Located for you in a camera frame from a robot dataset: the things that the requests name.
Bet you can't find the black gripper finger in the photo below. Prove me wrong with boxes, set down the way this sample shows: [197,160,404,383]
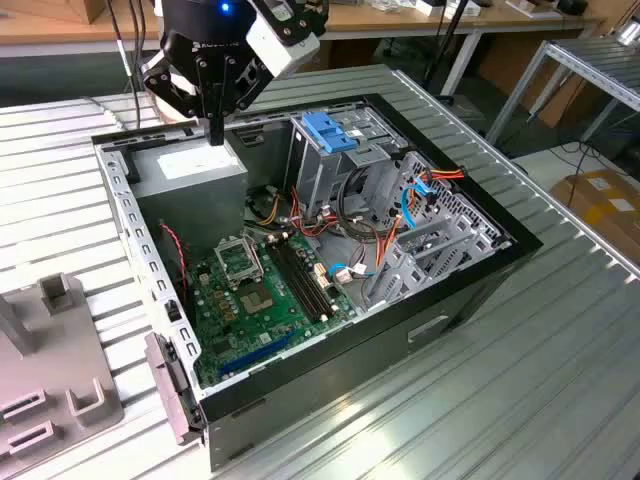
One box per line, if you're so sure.
[215,53,274,147]
[141,49,217,147]

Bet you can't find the blue data wire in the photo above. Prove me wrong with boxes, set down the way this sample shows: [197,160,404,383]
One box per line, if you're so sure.
[327,174,440,280]

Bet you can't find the coloured power wire black plugs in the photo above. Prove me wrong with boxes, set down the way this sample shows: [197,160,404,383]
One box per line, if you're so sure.
[374,167,467,269]

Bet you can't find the metal disk bay cage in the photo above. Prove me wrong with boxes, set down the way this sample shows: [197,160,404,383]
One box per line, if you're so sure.
[360,148,515,314]

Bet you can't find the blue plastic drive latch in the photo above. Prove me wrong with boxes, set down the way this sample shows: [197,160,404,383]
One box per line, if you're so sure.
[301,112,359,156]

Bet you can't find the metal optical drive cage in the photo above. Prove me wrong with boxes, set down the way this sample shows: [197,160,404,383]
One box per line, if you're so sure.
[283,106,410,229]

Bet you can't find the grey power supply unit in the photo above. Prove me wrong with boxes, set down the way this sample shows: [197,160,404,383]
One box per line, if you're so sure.
[127,134,250,254]

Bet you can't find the metal socket cover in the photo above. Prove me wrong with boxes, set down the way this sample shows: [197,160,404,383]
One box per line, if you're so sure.
[214,238,264,290]

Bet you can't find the black RAM slot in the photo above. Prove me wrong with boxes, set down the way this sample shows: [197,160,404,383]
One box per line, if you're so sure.
[287,233,336,310]
[264,242,321,324]
[279,236,331,315]
[272,239,326,320]

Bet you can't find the black tripod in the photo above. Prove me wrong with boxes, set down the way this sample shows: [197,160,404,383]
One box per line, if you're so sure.
[422,0,471,106]

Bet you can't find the small white box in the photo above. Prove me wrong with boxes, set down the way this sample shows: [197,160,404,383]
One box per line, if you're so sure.
[417,0,454,17]

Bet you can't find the green motherboard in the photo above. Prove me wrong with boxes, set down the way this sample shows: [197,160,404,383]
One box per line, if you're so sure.
[187,232,359,391]

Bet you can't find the brown cardboard sheet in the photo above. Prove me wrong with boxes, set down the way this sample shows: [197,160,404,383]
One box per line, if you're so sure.
[479,34,591,129]

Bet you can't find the blue expansion slot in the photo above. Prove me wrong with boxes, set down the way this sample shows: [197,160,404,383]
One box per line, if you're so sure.
[218,329,299,377]

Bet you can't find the grey parts rack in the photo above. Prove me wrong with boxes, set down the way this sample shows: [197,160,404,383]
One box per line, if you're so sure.
[0,272,126,480]

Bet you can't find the black open PC case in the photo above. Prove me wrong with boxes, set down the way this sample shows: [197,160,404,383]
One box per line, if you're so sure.
[91,93,545,474]

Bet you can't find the white flat tray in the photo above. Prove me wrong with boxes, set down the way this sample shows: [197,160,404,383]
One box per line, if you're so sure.
[504,0,564,20]

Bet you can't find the grey plastic retention latch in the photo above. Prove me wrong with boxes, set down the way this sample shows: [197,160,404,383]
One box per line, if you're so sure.
[143,331,205,447]

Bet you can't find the metal slat rack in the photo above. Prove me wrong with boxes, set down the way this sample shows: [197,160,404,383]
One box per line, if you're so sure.
[483,37,640,146]

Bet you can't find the brown cardboard box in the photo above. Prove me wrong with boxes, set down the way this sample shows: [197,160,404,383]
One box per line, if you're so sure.
[548,168,640,274]

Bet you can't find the silver metal cylinder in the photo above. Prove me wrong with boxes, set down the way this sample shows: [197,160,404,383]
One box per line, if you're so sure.
[613,19,640,47]

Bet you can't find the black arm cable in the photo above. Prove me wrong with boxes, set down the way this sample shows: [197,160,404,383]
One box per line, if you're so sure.
[105,0,150,132]

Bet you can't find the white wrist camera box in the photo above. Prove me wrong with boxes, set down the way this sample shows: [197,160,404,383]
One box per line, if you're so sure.
[245,0,321,79]

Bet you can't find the red black twisted wire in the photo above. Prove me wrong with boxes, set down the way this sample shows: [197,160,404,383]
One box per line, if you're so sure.
[158,222,191,306]

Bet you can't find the coloured supply wire bundle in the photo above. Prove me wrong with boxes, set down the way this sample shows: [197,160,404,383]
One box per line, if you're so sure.
[247,187,346,239]

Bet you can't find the thick black cable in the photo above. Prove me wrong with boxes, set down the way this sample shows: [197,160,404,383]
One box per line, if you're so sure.
[337,164,389,246]

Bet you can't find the white plug thin wires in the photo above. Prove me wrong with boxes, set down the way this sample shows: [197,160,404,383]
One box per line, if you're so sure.
[333,243,374,285]

